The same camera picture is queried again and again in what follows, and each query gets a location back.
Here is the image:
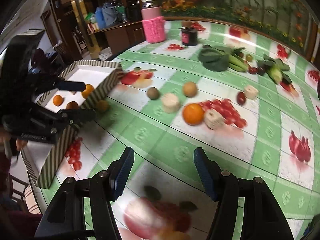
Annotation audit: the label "orange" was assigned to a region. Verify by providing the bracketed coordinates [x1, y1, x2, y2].
[66, 101, 79, 110]
[53, 94, 64, 106]
[81, 84, 94, 99]

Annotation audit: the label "small tan round fruit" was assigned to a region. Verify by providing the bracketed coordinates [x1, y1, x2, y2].
[95, 100, 110, 113]

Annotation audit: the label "orange table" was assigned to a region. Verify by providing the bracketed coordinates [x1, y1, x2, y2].
[182, 103, 204, 126]

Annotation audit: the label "pale cylinder piece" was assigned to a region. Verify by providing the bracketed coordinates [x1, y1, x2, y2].
[244, 85, 259, 100]
[161, 93, 181, 113]

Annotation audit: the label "brown kiwi fruit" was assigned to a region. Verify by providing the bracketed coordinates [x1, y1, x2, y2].
[146, 87, 160, 100]

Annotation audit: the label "tan round pear fruit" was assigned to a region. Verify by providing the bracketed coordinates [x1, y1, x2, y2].
[183, 81, 198, 98]

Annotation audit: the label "person's left hand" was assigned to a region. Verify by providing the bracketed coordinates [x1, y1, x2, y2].
[1, 127, 28, 160]

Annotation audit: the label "striped white storage box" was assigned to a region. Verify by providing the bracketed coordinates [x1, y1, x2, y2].
[22, 60, 124, 189]

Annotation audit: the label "white bucket on floor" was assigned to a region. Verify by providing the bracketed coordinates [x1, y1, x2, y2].
[98, 47, 113, 61]

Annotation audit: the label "blue water jug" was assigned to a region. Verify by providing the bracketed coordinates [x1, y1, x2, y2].
[95, 7, 106, 29]

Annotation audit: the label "wooden side cabinet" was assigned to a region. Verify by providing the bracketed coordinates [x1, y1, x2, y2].
[89, 21, 146, 55]

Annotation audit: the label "dark red date fruit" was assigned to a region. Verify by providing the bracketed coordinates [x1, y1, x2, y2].
[236, 92, 246, 106]

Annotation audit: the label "grey blue kettle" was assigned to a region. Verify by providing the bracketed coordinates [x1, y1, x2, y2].
[102, 2, 118, 28]

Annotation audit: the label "red cherry tomato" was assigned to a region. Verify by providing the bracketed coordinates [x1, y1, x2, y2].
[248, 67, 258, 75]

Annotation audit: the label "pink knitted sleeve jar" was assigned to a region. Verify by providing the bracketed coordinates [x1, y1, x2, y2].
[141, 0, 166, 43]

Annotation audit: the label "green bok choy stalks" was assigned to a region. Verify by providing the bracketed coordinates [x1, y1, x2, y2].
[228, 47, 248, 72]

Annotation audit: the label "dark plum fruit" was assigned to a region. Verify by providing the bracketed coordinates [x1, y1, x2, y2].
[257, 67, 265, 76]

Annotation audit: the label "large green leaf vegetable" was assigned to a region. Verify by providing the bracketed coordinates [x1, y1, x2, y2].
[198, 45, 232, 72]

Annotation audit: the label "small green grape fruit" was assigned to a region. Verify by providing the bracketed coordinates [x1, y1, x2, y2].
[246, 54, 253, 62]

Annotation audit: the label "dark jar with cork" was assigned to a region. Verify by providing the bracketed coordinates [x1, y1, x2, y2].
[180, 20, 198, 46]

